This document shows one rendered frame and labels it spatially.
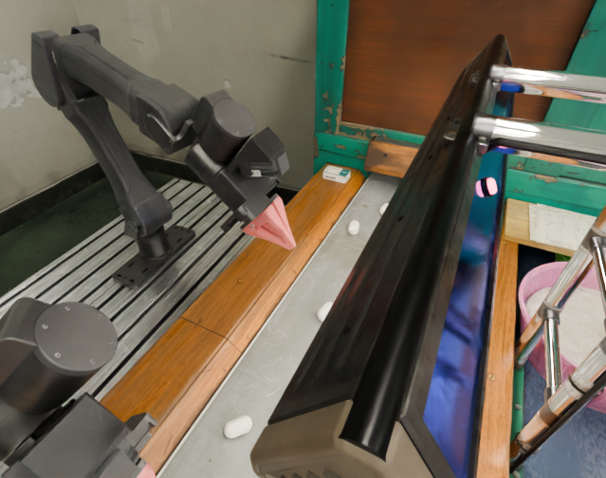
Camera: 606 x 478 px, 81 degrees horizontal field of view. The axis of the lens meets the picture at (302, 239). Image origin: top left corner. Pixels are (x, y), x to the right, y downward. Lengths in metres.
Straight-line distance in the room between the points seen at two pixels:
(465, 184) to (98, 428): 0.27
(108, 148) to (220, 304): 0.35
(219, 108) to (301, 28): 1.35
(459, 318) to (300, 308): 0.46
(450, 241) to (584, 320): 0.60
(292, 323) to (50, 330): 0.37
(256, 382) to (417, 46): 0.70
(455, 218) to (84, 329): 0.26
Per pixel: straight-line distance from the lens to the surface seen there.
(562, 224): 0.89
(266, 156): 0.46
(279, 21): 1.84
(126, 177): 0.75
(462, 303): 0.17
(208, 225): 0.92
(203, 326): 0.57
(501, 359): 0.59
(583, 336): 0.74
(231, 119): 0.48
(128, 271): 0.84
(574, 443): 0.68
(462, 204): 0.20
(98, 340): 0.31
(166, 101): 0.56
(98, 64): 0.64
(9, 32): 2.48
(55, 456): 0.28
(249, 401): 0.52
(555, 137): 0.28
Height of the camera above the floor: 1.21
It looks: 39 degrees down
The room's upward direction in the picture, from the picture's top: straight up
